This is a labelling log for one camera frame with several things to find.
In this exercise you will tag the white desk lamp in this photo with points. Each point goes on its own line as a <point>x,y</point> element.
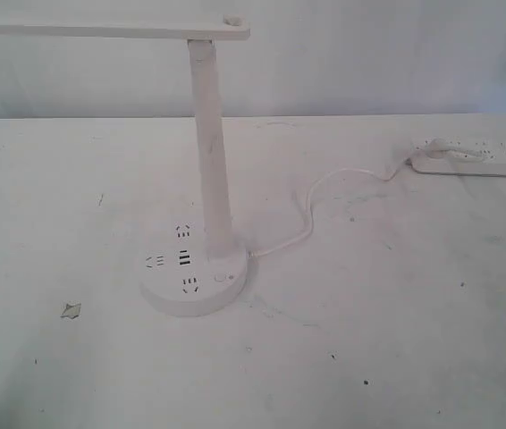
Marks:
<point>199,266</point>

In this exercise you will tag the white plug in strip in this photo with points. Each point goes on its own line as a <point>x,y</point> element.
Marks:
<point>441,148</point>

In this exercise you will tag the white power strip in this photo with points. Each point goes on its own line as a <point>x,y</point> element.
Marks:
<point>494,164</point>

